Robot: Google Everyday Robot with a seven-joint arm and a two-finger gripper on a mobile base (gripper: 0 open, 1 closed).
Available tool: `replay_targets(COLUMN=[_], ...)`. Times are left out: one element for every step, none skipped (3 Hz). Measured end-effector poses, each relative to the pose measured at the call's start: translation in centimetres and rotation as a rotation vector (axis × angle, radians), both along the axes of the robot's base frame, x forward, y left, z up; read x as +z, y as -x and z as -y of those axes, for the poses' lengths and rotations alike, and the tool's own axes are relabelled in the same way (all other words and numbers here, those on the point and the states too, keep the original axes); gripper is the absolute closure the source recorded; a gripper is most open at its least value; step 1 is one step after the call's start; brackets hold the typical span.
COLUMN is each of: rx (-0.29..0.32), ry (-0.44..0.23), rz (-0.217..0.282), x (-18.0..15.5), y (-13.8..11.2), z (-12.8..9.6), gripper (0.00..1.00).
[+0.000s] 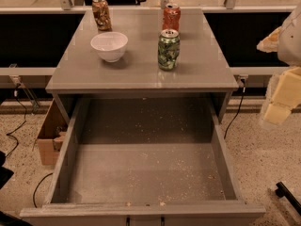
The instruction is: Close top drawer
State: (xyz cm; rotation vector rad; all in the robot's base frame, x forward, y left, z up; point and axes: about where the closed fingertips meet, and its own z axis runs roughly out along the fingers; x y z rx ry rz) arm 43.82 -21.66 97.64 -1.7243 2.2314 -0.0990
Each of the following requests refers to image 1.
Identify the orange soda can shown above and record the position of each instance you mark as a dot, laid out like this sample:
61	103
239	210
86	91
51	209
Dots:
171	16

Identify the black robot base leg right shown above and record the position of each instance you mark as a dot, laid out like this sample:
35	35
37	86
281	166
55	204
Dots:
283	191

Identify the green soda can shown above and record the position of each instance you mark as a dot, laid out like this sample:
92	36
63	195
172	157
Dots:
168	49

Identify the brown patterned can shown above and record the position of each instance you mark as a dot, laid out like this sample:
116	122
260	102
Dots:
101	14

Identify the padded gripper body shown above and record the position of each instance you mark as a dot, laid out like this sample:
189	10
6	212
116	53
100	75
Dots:
291	42

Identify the cardboard box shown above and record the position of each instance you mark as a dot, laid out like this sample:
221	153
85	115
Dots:
51	135

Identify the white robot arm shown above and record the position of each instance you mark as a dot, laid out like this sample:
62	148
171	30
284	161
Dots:
286	42

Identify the grey drawer cabinet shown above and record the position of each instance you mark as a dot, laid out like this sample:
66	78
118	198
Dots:
201	66

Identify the white ceramic bowl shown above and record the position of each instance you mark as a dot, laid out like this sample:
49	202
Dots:
110	46

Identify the grey top drawer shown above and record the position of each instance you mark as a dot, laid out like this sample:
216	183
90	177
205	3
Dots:
144	162

